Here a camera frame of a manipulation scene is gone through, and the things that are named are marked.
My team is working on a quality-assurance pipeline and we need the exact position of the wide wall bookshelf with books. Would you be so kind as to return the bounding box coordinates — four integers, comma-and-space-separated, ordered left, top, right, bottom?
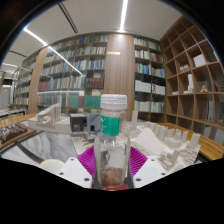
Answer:
35, 33, 110, 116

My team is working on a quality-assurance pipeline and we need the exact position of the beige ramp architectural model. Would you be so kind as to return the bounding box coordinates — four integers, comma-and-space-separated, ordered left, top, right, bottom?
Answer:
27, 102, 73, 135

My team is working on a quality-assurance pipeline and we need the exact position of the black box building model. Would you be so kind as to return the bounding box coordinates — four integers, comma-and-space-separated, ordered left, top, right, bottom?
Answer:
68, 112, 89, 135

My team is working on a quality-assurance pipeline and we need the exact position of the clear plastic bottle green label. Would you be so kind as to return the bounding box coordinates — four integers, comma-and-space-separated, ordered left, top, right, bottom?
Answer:
93, 93, 132, 191

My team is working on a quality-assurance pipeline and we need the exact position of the flat white site model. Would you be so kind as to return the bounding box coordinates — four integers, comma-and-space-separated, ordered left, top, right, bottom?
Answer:
71, 131, 101, 157

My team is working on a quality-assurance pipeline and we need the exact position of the wooden grid shelf unit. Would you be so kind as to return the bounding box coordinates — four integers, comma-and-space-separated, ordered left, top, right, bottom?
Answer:
159, 14, 224, 142

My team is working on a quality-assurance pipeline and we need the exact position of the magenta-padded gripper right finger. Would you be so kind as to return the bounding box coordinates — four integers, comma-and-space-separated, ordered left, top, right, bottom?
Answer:
126, 145, 168, 189

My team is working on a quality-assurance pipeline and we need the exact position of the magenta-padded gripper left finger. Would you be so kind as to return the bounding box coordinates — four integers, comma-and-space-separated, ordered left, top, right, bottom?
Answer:
55, 145, 98, 189

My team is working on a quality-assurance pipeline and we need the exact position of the narrow wall bookshelf with books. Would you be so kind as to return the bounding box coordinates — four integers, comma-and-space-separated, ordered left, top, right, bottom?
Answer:
132, 35, 167, 123

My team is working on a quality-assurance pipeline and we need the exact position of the grey building model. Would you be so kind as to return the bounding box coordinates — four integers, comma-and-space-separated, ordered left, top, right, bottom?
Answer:
84, 113, 103, 142

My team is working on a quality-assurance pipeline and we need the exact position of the flat round red coaster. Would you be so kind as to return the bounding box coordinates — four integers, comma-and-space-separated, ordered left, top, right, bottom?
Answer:
112, 182, 133, 192

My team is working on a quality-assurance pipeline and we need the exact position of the straight ceiling light strip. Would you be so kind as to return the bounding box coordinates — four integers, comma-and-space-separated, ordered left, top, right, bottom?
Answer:
117, 0, 130, 33

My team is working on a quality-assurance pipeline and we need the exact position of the side aisle bookshelf with books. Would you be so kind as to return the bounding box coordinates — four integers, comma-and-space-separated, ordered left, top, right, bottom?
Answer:
12, 54, 40, 108

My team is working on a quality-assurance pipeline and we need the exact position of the white city block model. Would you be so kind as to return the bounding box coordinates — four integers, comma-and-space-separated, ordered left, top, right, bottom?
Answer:
127, 109, 203, 172

